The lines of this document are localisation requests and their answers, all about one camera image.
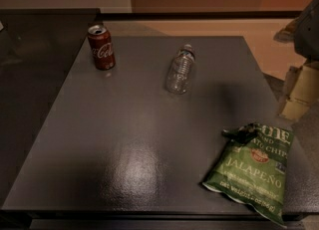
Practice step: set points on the clear plastic water bottle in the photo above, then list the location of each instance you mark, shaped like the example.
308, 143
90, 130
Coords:
180, 69

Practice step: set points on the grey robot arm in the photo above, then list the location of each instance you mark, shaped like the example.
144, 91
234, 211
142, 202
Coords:
303, 33

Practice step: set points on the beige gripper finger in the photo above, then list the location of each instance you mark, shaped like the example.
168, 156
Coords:
300, 90

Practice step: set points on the green jalapeno chips bag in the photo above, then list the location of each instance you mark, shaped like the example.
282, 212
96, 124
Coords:
252, 168

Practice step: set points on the red Coca-Cola can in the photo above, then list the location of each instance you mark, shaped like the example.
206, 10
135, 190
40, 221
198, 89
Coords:
101, 44

